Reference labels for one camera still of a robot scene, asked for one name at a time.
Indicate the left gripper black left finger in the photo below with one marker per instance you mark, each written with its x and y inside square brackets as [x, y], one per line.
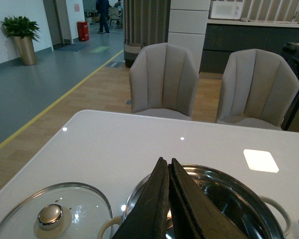
[148, 218]

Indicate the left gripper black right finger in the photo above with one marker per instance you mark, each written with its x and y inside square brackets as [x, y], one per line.
[194, 215]

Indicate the glass pot lid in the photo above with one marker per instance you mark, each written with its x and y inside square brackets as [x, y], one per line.
[68, 210]

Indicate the white electric cooking pot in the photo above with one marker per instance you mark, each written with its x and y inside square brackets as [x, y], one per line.
[258, 217]

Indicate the left beige upholstered chair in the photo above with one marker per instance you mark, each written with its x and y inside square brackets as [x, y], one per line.
[163, 82]

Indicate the beige upholstered chair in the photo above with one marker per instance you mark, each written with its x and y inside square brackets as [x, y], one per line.
[257, 90]
[163, 82]

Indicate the right beige upholstered chair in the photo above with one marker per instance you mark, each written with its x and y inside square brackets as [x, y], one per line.
[257, 90]

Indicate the woven laundry basket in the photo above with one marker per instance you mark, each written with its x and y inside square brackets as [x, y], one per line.
[131, 51]

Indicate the dark kitchen counter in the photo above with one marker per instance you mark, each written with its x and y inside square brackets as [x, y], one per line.
[223, 39]

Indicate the black washing machine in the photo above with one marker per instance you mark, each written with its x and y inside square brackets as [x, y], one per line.
[290, 53]

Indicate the white pillar cabinet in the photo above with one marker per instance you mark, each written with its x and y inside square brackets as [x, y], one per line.
[187, 25]

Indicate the grey curtain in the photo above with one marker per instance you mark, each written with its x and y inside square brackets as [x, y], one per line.
[146, 21]

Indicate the red fire extinguisher box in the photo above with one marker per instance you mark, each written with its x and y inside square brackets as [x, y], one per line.
[83, 33]

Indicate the white microwave oven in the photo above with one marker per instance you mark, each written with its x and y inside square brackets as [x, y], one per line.
[230, 10]

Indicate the person in blue clothes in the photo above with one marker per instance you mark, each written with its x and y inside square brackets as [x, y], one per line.
[102, 7]

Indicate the green potted plant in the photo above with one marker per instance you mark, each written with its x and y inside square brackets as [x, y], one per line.
[24, 32]

